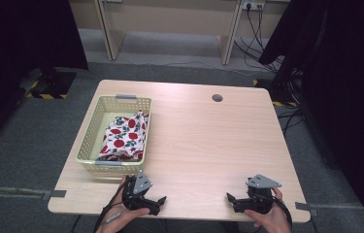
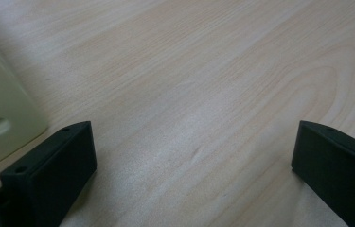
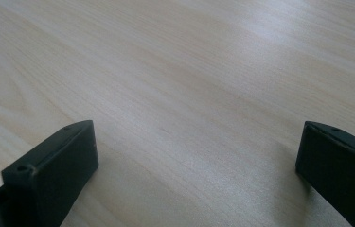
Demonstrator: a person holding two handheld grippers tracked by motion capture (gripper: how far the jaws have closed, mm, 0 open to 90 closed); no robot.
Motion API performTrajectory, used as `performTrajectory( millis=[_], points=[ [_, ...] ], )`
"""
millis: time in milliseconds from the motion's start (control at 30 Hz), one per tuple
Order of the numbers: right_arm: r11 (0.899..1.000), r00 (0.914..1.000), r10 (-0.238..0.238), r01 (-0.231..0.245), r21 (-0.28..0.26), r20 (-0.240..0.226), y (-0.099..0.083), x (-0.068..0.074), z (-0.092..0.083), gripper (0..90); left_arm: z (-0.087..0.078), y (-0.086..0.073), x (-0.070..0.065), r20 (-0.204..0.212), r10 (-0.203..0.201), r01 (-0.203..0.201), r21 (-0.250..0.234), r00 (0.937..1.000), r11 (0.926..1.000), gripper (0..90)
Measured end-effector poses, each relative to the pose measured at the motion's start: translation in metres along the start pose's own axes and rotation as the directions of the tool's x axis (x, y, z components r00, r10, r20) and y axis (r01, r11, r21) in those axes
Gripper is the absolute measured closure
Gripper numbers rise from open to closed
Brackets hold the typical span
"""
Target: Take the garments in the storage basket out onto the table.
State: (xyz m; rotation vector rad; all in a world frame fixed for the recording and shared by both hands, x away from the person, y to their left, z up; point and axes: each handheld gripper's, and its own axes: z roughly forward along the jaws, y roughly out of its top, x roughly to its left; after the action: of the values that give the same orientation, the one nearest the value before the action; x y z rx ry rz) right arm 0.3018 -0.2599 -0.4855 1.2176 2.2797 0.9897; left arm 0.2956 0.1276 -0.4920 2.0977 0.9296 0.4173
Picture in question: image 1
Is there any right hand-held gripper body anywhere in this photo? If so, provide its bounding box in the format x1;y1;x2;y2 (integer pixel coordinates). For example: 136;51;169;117
242;174;282;216

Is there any white rose-print garment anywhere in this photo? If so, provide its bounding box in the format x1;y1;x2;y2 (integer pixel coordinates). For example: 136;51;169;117
95;110;149;162

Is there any white wall power socket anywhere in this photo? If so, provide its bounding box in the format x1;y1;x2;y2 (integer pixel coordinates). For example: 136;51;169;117
241;0;266;11

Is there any bundle of black cables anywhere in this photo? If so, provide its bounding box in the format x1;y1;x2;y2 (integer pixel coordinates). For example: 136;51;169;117
232;6;287;74
276;69;307;137

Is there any pale green plastic basket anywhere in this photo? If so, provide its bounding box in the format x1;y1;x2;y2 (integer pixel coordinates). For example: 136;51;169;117
75;93;153;173

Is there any person's left hand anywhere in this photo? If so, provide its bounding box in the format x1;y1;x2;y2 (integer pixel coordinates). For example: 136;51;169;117
95;176;150;233

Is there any hand-held gripper black cable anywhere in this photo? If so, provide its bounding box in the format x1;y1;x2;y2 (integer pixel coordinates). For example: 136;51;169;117
263;192;294;232
93;179;130;233

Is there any black hazard-striped stand base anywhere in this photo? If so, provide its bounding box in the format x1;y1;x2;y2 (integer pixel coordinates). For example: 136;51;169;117
252;79;300;108
25;66;77;101

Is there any grey tape strip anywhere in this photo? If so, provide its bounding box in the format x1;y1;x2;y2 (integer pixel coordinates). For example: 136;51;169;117
295;202;319;217
42;189;67;201

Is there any black curtain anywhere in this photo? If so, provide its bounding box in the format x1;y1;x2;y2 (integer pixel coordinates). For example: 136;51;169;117
258;0;364;233
0;0;89;153

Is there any grey floor cable cover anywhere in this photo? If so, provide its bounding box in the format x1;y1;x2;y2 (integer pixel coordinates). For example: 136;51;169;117
314;203;364;211
0;186;47;199

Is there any right hand-held gripper black cable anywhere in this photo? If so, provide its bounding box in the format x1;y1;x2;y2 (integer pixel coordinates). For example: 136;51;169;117
263;192;294;232

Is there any beige wooden desk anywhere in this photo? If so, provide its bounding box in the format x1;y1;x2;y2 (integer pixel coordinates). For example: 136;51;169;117
68;0;292;66

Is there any left hand-held gripper black cable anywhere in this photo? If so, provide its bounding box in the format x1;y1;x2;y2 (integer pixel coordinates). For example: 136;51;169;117
93;179;130;233

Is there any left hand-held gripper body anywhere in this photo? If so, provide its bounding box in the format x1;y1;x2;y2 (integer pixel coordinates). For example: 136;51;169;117
121;170;158;212

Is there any person's right hand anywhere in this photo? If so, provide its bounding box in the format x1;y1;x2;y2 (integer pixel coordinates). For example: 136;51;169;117
243;187;292;233

